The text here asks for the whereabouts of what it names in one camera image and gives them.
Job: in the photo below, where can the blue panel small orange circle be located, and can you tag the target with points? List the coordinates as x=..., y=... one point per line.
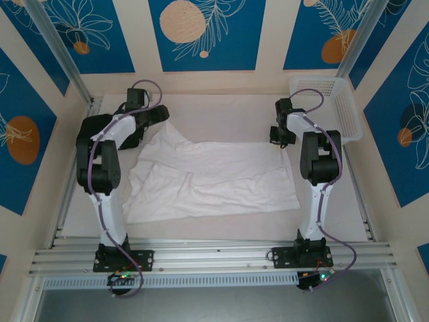
x=110, y=40

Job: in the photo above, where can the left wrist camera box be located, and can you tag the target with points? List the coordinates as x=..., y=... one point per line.
x=151, y=97

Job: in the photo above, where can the short aluminium frame leg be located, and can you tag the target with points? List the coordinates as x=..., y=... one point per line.
x=397, y=302
x=28, y=302

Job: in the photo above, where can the blue panel dark circle leaf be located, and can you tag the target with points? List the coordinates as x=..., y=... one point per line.
x=382, y=151

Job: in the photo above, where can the white perforated plastic basket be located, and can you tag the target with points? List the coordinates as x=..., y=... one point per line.
x=348, y=110

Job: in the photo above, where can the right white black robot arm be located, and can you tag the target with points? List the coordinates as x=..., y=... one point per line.
x=316, y=211

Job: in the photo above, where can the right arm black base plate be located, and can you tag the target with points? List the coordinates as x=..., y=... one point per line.
x=281, y=258

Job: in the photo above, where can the plain blue wall panel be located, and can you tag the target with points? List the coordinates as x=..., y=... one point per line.
x=424, y=255
x=2, y=263

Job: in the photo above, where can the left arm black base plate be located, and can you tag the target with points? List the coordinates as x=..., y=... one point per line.
x=144, y=260

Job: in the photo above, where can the wide aluminium base frame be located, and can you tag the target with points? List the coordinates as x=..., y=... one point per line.
x=218, y=256

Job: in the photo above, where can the blue panel peach circle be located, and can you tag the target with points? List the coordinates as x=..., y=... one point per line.
x=234, y=50

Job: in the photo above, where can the blue floral wall panel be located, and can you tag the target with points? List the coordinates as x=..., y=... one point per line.
x=37, y=43
x=370, y=50

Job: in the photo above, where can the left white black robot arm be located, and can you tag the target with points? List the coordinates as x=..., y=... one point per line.
x=107, y=218

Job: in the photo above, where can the blue panel large orange circle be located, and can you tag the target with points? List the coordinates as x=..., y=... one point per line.
x=13, y=94

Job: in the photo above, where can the white t-shirt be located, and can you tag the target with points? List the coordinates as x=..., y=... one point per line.
x=218, y=174

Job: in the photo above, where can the tall aluminium post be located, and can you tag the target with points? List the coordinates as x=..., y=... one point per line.
x=358, y=37
x=57, y=43

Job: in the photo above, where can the blue panel fern orange circle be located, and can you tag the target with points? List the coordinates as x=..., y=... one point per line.
x=301, y=40

